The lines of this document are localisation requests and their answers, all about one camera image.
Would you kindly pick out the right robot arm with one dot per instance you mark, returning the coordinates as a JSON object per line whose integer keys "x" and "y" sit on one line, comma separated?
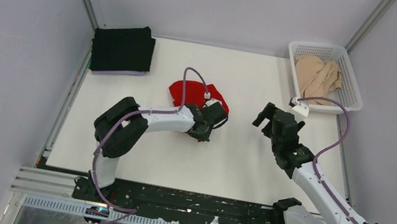
{"x": 296, "y": 160}

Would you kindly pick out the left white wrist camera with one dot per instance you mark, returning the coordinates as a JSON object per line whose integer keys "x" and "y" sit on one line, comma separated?
{"x": 209, "y": 98}

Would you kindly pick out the beige t-shirt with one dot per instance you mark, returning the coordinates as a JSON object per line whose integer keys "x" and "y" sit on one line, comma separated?
{"x": 317, "y": 77}

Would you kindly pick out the white plastic basket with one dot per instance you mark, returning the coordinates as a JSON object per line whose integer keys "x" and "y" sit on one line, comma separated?
{"x": 348, "y": 94}

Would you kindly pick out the white slotted cable duct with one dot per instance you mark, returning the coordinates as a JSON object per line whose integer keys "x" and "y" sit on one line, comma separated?
{"x": 78, "y": 209}

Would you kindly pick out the folded black t-shirt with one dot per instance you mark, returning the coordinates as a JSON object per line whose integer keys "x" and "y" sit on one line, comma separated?
{"x": 122, "y": 49}

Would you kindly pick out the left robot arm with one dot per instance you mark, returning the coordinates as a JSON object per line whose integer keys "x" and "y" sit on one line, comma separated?
{"x": 119, "y": 128}

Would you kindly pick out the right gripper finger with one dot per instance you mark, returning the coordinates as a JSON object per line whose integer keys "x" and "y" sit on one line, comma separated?
{"x": 267, "y": 129}
{"x": 266, "y": 114}

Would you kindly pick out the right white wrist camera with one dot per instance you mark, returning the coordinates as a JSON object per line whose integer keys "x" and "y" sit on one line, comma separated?
{"x": 299, "y": 108}

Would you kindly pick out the red t-shirt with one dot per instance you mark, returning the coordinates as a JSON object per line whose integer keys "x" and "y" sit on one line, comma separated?
{"x": 194, "y": 94}

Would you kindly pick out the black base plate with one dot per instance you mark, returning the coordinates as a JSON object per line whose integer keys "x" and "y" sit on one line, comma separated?
{"x": 173, "y": 205}

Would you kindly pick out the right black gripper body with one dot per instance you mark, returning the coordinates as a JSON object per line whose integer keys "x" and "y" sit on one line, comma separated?
{"x": 278, "y": 144}

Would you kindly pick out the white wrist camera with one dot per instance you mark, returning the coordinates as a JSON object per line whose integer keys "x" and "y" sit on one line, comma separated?
{"x": 209, "y": 98}
{"x": 299, "y": 108}

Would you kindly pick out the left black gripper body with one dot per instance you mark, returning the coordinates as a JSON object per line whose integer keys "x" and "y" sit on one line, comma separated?
{"x": 204, "y": 135}

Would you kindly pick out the aluminium frame rail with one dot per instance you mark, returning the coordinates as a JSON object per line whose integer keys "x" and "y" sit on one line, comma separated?
{"x": 47, "y": 182}

